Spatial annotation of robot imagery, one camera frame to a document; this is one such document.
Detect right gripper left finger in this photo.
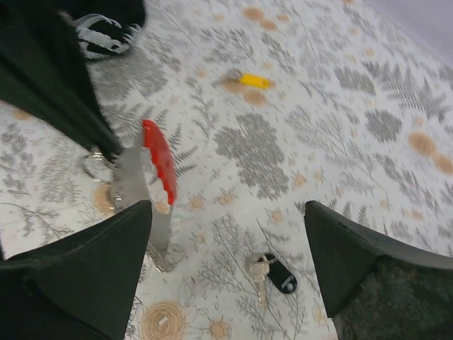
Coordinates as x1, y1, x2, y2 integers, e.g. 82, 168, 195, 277
1, 200, 151, 339

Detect floral table mat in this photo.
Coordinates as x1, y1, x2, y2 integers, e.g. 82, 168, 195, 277
1, 1, 452, 339

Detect red grey key organizer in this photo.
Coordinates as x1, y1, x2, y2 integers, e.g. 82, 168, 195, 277
80, 119, 183, 273

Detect black tag key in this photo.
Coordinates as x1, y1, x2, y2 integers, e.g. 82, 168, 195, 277
246, 253, 298, 308

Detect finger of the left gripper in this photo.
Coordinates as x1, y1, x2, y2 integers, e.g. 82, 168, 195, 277
1, 1, 122, 162

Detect orange tag key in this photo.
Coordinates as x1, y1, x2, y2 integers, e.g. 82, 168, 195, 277
212, 69, 271, 89

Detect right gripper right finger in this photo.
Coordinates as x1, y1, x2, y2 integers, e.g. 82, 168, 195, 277
304, 200, 452, 339

